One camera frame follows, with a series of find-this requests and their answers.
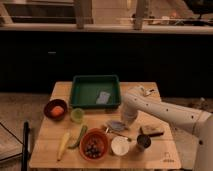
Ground grey towel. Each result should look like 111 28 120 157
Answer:
106 120 128 132

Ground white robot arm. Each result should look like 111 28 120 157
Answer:
122 86 213 171

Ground grey label in tray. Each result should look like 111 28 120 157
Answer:
96 91 110 104

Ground green plastic tray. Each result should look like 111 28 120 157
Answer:
70 75 121 109

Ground green plastic cup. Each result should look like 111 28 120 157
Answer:
70 108 84 124

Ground metal fork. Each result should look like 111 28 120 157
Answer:
101 125 132 142

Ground green cucumber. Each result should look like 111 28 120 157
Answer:
68 125 88 149

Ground orange bowl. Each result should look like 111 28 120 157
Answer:
79 128 109 162

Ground orange fruit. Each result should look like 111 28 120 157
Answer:
51 106 64 117

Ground dark red bowl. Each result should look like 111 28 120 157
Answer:
44 99 68 121

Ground white cup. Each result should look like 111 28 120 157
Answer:
111 136 130 156

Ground yellow corn cob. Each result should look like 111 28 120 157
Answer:
57 132 71 161

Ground dark grapes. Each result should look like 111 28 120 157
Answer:
85 139 101 158

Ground white handled brush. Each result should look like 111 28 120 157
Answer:
139 86 155 97

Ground black stand post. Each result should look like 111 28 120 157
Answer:
21 122 30 171

